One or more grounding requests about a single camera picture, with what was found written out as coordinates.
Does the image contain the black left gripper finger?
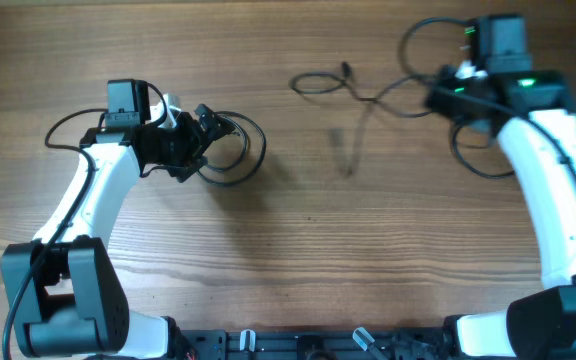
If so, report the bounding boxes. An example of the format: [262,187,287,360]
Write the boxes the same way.
[194,104,235,145]
[168,156,207,183]

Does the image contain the thick black USB cable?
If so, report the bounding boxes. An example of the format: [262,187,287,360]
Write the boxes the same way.
[195,110,268,189]

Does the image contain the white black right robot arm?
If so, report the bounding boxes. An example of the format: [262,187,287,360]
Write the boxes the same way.
[426,14,576,359]

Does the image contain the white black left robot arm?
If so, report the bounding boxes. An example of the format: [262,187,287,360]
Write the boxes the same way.
[1,79,239,359]

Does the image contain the left camera cable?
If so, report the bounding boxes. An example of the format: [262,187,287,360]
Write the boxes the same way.
[1,82,169,360]

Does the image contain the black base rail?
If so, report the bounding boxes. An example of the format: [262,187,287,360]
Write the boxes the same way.
[181,327,454,360]

